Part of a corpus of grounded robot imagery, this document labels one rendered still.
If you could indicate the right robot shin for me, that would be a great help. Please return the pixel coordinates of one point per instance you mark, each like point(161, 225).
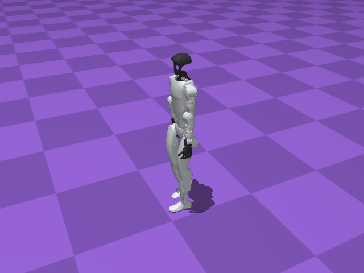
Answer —
point(175, 172)

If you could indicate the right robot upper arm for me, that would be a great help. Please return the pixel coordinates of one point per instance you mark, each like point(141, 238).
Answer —
point(169, 99)

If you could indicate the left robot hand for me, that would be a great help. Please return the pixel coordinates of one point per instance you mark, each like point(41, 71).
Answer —
point(187, 150)

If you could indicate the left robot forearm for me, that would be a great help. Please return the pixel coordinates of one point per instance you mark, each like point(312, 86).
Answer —
point(189, 129)

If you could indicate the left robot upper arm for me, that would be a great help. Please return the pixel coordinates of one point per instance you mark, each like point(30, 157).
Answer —
point(190, 93)

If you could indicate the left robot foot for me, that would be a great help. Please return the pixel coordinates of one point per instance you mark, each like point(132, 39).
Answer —
point(178, 207)

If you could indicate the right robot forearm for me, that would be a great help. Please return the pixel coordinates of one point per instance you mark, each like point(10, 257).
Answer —
point(172, 114)

